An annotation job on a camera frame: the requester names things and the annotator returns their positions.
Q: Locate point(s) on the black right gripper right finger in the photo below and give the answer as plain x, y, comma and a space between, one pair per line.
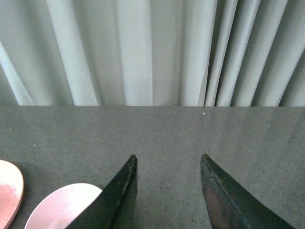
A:
230, 206

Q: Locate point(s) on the pink plate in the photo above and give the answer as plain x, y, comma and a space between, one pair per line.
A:
11, 192

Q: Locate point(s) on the pale pink bowl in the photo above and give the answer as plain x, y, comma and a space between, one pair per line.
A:
60, 208

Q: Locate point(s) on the white curtain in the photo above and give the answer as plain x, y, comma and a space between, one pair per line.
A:
152, 52

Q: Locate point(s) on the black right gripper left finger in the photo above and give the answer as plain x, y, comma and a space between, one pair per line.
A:
114, 207

